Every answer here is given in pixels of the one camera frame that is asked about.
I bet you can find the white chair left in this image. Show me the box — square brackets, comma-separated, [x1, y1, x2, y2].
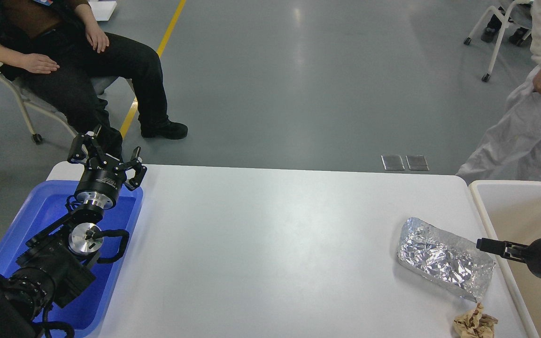
[0, 53, 136, 144]

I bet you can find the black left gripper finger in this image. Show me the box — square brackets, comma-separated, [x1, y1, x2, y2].
[119, 147, 147, 191]
[67, 132, 107, 169]

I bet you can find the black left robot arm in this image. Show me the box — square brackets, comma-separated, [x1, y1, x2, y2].
[0, 132, 147, 338]

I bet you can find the metal floor plate left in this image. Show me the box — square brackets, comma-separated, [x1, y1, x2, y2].
[381, 154, 405, 171]

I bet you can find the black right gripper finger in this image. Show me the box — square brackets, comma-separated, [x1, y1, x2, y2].
[476, 238, 529, 260]

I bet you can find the seated person far right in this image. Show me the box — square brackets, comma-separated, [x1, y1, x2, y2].
[481, 7, 532, 46]

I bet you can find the crumpled brown paper ball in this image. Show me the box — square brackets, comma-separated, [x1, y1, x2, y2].
[453, 302, 498, 338]

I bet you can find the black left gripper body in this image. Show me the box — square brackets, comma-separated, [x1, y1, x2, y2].
[74, 168, 127, 210]

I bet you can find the beige plastic bin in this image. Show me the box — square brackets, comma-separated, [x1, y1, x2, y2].
[469, 180, 541, 338]

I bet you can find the seated person in black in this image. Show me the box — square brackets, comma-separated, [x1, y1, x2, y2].
[0, 0, 188, 158]

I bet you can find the metal floor plate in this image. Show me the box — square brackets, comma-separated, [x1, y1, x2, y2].
[405, 155, 430, 171]
[381, 154, 405, 171]

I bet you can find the metal floor plate right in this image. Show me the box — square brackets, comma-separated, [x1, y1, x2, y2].
[405, 155, 430, 171]

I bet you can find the person in white trousers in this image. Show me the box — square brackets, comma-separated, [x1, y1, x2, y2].
[456, 0, 541, 184]

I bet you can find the blue plastic tray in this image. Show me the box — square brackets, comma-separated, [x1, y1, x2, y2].
[0, 180, 143, 338]

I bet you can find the aluminium foil bag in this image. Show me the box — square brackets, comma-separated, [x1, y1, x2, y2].
[396, 217, 495, 302]

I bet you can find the white box on floor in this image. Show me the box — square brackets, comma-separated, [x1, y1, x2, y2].
[88, 0, 117, 22]

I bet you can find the white rolling chair right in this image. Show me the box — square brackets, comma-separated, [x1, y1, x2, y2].
[464, 0, 533, 83]

